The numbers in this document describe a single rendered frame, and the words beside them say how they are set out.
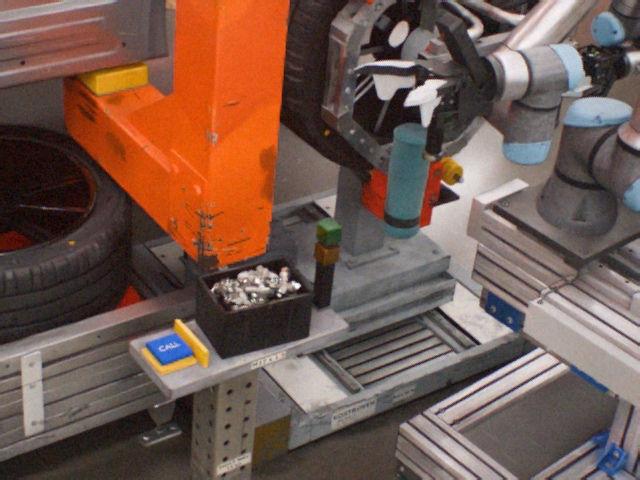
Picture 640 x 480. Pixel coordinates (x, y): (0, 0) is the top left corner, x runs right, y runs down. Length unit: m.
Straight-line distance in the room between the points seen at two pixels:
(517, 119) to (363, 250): 1.30
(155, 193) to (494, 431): 0.91
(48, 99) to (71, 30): 1.57
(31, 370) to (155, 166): 0.50
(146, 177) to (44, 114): 1.57
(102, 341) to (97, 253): 0.20
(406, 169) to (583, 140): 0.60
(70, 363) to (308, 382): 0.64
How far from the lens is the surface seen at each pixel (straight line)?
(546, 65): 1.98
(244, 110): 2.50
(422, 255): 3.32
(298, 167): 4.08
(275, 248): 2.98
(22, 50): 2.83
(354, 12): 2.73
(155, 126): 2.75
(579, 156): 2.32
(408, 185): 2.82
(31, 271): 2.70
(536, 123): 2.02
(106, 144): 2.95
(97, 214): 2.86
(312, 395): 3.05
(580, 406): 2.96
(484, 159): 4.27
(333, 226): 2.58
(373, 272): 3.22
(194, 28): 2.46
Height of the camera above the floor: 2.05
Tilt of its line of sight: 34 degrees down
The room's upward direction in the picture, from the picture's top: 6 degrees clockwise
